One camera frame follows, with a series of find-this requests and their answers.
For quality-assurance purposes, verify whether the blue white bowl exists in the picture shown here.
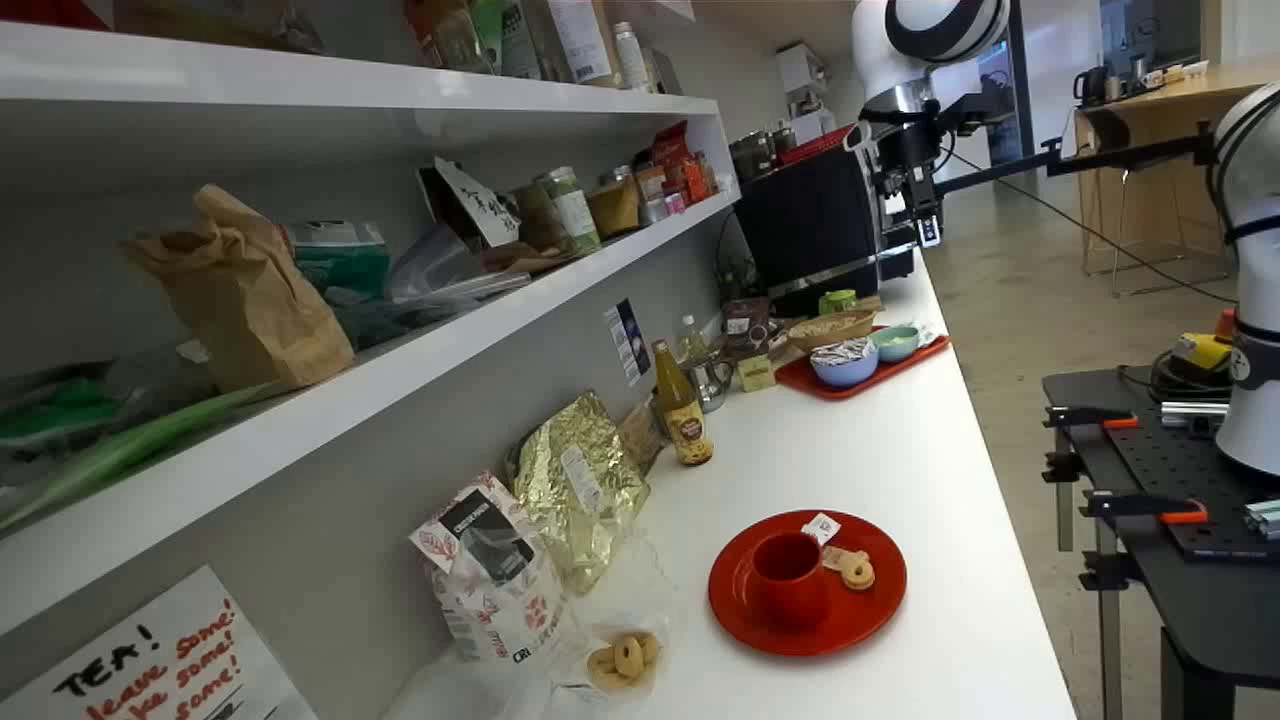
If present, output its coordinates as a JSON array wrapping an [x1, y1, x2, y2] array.
[[808, 339, 879, 389]]

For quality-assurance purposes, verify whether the ring cookie on plate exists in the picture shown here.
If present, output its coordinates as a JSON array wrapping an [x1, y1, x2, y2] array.
[[821, 549, 877, 590]]

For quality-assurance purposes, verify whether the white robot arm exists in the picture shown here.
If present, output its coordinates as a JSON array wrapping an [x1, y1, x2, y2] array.
[[848, 0, 1280, 475]]

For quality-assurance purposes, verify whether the handwritten tea sign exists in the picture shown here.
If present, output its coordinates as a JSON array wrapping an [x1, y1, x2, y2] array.
[[0, 568, 321, 720]]

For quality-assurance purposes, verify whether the wooden counter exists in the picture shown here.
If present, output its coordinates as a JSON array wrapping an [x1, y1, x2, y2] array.
[[1075, 61, 1280, 271]]

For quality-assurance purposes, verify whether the yellow bottle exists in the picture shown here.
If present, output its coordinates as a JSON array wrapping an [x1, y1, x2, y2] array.
[[652, 339, 711, 467]]

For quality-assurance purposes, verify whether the tea bag tag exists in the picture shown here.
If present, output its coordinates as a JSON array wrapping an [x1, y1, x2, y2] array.
[[798, 513, 839, 549]]

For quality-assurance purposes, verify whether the green lidded jar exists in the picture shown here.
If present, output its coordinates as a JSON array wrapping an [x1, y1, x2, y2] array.
[[517, 164, 601, 256]]

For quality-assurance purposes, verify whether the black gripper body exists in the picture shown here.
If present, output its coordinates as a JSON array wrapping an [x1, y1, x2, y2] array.
[[861, 82, 942, 246]]

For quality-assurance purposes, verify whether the red box on shelf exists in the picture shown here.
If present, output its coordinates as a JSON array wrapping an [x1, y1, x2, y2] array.
[[652, 123, 715, 203]]

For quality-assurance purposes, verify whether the black workbench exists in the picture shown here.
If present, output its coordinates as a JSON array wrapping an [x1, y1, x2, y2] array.
[[1039, 368, 1280, 720]]

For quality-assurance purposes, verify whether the white red patterned bag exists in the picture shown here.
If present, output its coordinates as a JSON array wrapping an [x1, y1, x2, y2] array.
[[413, 475, 568, 664]]

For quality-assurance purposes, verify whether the red cup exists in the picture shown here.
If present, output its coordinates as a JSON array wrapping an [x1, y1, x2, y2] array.
[[747, 530, 828, 630]]

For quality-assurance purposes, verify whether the red plate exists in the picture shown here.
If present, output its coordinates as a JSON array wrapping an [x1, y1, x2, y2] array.
[[709, 509, 909, 660]]

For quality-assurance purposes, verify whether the red tray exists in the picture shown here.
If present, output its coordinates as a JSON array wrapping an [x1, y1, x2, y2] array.
[[777, 336, 953, 400]]

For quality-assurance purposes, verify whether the bag of ring cookies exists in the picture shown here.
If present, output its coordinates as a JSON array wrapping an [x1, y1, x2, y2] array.
[[582, 625, 663, 693]]

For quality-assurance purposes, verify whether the orange handled clamp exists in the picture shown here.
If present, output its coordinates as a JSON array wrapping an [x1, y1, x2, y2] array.
[[1078, 490, 1207, 529]]

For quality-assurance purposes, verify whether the teal small bowl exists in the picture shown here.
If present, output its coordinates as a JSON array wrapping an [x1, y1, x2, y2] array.
[[872, 324, 920, 365]]

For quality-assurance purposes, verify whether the gold foil bag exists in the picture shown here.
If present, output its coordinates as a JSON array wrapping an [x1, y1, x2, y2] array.
[[510, 394, 652, 597]]

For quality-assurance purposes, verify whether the blue white wall leaflet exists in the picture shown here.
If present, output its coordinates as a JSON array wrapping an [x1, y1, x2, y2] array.
[[603, 300, 652, 382]]

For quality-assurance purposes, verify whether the brown paper bag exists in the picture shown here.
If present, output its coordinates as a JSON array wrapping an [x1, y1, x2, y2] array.
[[125, 185, 354, 392]]

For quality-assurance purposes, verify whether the white wall shelf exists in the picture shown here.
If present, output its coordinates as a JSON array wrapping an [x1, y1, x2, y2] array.
[[0, 18, 734, 630]]

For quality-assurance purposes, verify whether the green plastic bag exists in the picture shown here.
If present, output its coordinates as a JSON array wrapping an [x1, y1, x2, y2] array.
[[0, 382, 281, 534]]

